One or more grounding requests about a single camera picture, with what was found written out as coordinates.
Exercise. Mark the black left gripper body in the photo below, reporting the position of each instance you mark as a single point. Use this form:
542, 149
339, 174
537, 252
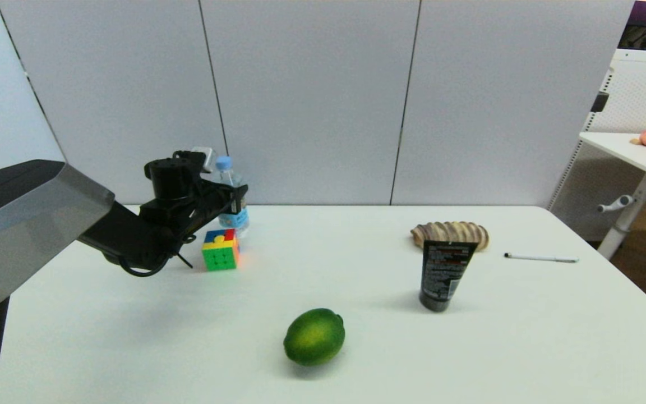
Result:
211, 202

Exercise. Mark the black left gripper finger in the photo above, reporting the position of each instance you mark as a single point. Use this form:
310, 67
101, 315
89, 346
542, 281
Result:
238, 202

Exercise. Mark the clear soda water bottle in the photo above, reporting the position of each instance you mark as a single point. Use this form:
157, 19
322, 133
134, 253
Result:
237, 221

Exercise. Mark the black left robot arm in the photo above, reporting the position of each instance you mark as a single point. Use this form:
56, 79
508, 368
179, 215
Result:
31, 224

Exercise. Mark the multicoloured puzzle cube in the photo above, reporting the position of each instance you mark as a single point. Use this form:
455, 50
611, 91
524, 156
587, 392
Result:
221, 257

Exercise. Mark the green lime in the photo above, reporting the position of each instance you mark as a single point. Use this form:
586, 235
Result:
314, 336

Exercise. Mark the brown ribbed seashell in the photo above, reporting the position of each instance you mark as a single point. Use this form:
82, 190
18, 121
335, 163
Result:
449, 230

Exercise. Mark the black cosmetic tube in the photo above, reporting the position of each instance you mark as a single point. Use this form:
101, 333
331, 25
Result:
443, 275

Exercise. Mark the white pen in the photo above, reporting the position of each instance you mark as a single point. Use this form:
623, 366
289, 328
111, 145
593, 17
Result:
541, 258

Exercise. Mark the black clip on pegboard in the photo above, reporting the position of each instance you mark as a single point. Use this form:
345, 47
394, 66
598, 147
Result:
599, 102

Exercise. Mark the white side table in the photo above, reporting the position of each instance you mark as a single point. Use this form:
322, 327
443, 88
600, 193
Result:
620, 147

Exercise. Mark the white pegboard panel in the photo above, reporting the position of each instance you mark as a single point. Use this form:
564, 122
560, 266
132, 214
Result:
642, 90

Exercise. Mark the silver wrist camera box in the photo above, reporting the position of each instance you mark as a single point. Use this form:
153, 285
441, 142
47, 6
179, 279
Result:
205, 157

